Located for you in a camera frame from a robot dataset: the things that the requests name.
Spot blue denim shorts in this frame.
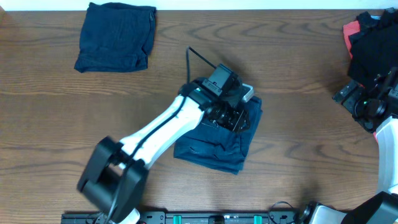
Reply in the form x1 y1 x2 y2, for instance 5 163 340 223
174 96 262 175

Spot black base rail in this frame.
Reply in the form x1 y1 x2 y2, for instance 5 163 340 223
60 211 301 224

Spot black garment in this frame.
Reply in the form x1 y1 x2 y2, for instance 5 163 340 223
348 8 397 90

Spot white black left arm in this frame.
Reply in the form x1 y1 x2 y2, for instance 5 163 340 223
77 78 254 223

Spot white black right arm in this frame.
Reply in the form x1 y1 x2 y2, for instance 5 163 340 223
298 78 397 224

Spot red garment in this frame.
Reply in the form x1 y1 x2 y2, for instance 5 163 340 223
342 20 379 142

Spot folded dark blue shorts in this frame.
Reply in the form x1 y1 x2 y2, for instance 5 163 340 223
74 2 157 73

